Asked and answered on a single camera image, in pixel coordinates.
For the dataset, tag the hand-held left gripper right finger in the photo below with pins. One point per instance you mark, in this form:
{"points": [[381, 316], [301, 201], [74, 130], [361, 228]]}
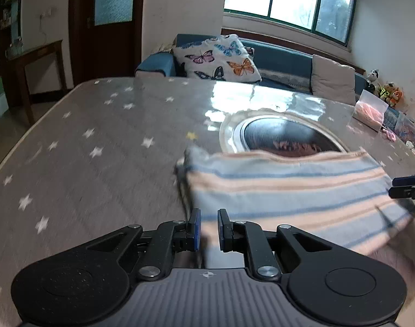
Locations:
{"points": [[222, 230]]}

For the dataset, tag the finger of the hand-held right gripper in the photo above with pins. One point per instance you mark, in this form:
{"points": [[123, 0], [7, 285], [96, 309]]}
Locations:
{"points": [[410, 180], [407, 192]]}

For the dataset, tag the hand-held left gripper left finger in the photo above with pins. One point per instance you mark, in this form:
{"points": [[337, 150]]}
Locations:
{"points": [[195, 231]]}

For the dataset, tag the striped blue pink cloth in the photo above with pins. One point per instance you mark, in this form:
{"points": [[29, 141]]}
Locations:
{"points": [[279, 190]]}

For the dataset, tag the clear plastic storage box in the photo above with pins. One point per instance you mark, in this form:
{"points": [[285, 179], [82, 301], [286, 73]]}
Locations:
{"points": [[410, 127]]}

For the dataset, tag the clear bag with pink contents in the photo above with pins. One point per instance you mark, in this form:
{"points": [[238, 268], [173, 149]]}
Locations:
{"points": [[369, 109]]}

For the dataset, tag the orange plush toy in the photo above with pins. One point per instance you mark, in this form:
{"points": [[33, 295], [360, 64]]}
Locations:
{"points": [[392, 94]]}

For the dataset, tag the black white plush toy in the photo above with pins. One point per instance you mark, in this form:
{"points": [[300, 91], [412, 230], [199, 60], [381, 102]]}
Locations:
{"points": [[372, 79]]}

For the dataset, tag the round metal table burner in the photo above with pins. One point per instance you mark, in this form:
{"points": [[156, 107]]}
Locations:
{"points": [[282, 136]]}

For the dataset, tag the grey star print tablecloth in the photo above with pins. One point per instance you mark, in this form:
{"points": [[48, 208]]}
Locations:
{"points": [[91, 163]]}

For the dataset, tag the beige pillow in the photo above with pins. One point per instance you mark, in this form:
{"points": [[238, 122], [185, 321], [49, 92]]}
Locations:
{"points": [[332, 78]]}

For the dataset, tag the butterfly print pillow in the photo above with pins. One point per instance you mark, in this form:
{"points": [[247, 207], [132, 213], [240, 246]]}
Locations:
{"points": [[217, 58]]}

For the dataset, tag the blue sofa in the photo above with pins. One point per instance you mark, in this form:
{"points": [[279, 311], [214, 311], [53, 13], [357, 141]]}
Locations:
{"points": [[282, 59]]}

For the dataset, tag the dark wooden glass door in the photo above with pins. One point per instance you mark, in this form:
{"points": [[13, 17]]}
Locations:
{"points": [[105, 47]]}

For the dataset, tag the green framed window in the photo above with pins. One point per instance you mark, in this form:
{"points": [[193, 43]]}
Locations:
{"points": [[289, 0]]}

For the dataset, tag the dark wooden side table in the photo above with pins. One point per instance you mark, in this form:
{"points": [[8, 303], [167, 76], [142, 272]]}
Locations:
{"points": [[37, 51]]}

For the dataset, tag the glass display cabinet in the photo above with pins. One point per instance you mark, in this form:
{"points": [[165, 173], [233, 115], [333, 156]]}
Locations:
{"points": [[4, 17]]}

